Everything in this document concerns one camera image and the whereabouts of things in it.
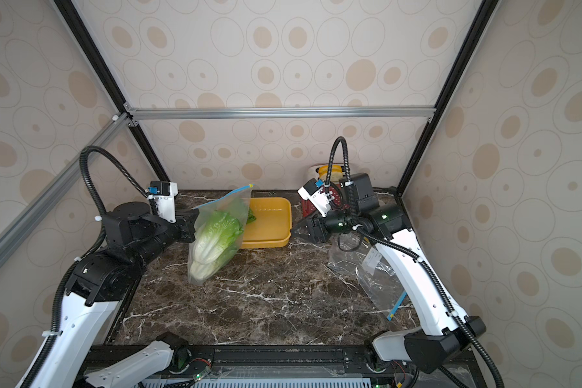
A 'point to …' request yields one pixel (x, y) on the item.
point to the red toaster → (309, 209)
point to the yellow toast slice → (335, 172)
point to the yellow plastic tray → (272, 226)
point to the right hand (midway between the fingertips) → (304, 224)
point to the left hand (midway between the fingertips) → (203, 208)
